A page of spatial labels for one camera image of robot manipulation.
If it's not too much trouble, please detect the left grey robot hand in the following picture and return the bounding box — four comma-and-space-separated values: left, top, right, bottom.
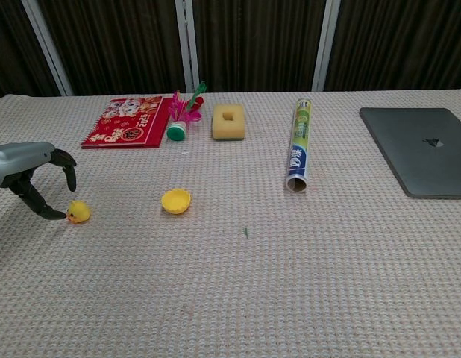
0, 141, 78, 222

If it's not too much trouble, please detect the small yellow duck toy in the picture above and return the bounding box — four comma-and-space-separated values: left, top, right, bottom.
66, 200, 92, 224

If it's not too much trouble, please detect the yellow round cap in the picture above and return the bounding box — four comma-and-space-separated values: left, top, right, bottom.
161, 188, 192, 216

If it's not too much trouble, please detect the red spiral desk calendar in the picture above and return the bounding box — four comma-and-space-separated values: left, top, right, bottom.
81, 95, 172, 150

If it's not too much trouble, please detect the pink green feather shuttlecock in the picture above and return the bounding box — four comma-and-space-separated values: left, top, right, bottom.
166, 81, 207, 142

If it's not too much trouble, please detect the yellow sponge with square hole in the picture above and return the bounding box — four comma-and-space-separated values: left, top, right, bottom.
211, 104, 247, 142

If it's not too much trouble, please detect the black pleated curtain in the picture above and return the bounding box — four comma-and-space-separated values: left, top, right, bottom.
0, 0, 461, 102

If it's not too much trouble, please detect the beige woven tablecloth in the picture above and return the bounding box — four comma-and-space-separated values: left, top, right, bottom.
0, 88, 461, 358

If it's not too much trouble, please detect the cling film roll box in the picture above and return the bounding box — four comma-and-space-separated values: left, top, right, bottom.
285, 98, 313, 193

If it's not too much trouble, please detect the grey closed laptop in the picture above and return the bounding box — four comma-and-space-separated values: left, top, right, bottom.
359, 107, 461, 200

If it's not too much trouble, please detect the white metal frame post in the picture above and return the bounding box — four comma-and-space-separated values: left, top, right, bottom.
174, 0, 201, 93
311, 0, 342, 92
20, 0, 74, 97

